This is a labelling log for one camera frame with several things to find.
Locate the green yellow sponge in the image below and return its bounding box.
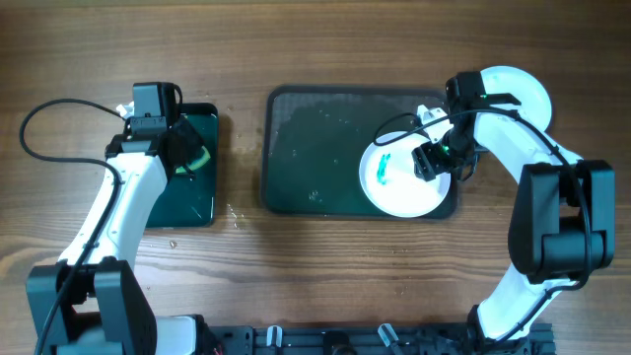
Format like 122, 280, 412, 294
175, 146, 211, 176

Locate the white top plate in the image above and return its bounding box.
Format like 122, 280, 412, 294
480, 66, 552, 131

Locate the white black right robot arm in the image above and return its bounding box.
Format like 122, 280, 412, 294
412, 67, 615, 351

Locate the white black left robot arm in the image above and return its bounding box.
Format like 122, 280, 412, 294
26, 82, 222, 354

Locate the black water basin tray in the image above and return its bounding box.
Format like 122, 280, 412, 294
122, 102, 220, 229

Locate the black plate tray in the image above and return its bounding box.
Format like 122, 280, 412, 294
260, 85, 458, 221

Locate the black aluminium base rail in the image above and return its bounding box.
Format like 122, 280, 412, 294
210, 323, 556, 355

